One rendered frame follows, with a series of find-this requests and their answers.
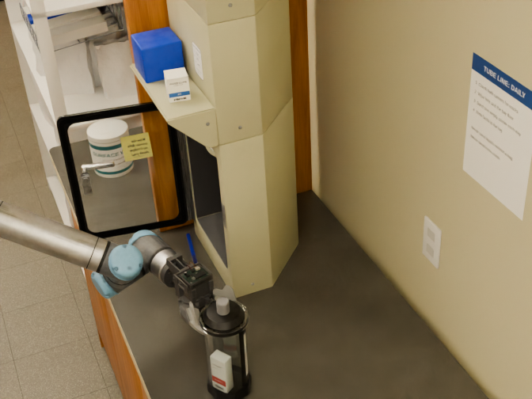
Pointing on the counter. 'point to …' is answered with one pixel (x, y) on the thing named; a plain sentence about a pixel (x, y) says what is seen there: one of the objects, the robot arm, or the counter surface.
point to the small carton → (176, 85)
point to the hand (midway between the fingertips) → (224, 323)
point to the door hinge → (187, 176)
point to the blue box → (157, 53)
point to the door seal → (75, 180)
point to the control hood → (184, 111)
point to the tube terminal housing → (248, 136)
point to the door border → (77, 180)
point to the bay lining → (203, 179)
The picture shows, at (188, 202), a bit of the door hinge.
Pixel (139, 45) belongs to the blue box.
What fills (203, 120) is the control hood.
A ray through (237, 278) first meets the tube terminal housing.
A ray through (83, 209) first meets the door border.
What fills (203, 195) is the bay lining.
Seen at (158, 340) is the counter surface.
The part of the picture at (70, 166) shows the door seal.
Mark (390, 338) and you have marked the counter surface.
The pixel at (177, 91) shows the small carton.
